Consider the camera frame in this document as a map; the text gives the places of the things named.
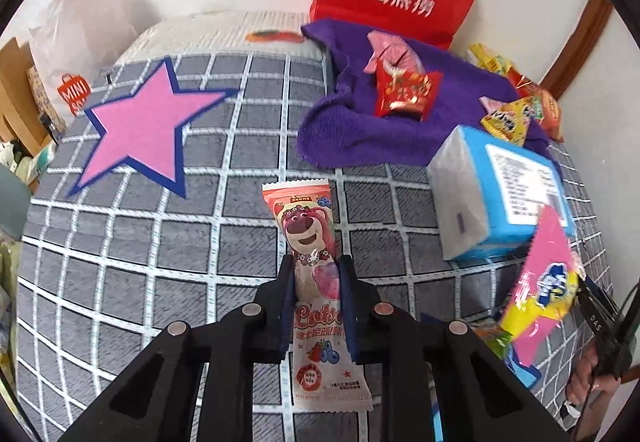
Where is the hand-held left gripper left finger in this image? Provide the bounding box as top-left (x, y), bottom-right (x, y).
top-left (60, 254), bottom-right (296, 442)

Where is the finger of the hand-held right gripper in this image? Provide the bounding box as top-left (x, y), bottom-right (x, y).
top-left (575, 272), bottom-right (636, 379)

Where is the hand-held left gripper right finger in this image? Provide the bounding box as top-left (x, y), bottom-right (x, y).
top-left (339, 256), bottom-right (571, 442)

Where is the pink and yellow snack packet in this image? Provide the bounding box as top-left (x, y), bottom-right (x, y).
top-left (495, 204), bottom-right (586, 368)

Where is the dark blue snack packet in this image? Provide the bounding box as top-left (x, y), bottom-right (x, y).
top-left (500, 342), bottom-right (543, 390)

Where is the pink bear snack packet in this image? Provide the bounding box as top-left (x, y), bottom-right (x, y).
top-left (261, 178), bottom-right (373, 412)

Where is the green snack packet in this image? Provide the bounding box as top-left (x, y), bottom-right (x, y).
top-left (472, 327), bottom-right (513, 358)

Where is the red snack packet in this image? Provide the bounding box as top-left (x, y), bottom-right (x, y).
top-left (374, 58), bottom-right (445, 123)

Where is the pink crinkled snack packet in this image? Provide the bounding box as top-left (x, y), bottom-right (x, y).
top-left (362, 31), bottom-right (427, 74)

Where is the person's right hand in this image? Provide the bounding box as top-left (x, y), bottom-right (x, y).
top-left (567, 341), bottom-right (622, 417)

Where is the grey grid bedsheet with stars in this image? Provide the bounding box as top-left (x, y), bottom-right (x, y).
top-left (15, 49), bottom-right (621, 442)

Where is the blue tissue box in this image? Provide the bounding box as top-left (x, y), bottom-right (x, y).
top-left (426, 124), bottom-right (577, 263)

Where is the purple towel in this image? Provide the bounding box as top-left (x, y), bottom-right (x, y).
top-left (296, 18), bottom-right (553, 169)

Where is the orange chips bag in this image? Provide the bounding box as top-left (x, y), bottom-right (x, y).
top-left (507, 72), bottom-right (565, 143)

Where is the yellow chips bag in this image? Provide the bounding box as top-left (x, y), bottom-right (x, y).
top-left (466, 43), bottom-right (521, 78)

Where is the white quilted fruit-print pillow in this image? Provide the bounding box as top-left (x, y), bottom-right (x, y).
top-left (117, 9), bottom-right (331, 68)

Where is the white plastic shopping bag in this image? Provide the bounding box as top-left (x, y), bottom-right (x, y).
top-left (27, 0), bottom-right (141, 123)

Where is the brown wooden door frame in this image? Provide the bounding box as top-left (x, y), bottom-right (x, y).
top-left (542, 0), bottom-right (613, 98)

